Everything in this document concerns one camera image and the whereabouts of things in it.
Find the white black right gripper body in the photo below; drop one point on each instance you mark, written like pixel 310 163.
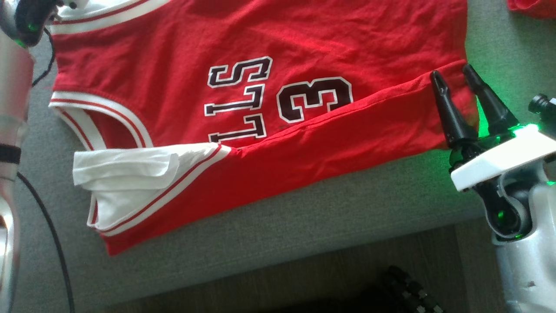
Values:
pixel 504 156

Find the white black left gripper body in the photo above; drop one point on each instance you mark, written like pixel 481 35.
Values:
pixel 58 5

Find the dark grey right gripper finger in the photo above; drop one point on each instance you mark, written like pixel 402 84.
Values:
pixel 495 115
pixel 454 121

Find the red shorts with white stripes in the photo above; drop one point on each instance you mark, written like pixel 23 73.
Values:
pixel 534 6

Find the red white basketball jersey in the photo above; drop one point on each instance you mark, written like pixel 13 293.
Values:
pixel 217 43

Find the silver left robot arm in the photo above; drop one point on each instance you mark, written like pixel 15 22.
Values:
pixel 11 87

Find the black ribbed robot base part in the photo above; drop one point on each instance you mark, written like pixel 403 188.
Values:
pixel 412 291

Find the grey fabric sofa seat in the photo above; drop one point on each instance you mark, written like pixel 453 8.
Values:
pixel 304 230

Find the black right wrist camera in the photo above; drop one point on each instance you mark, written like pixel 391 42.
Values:
pixel 545 108

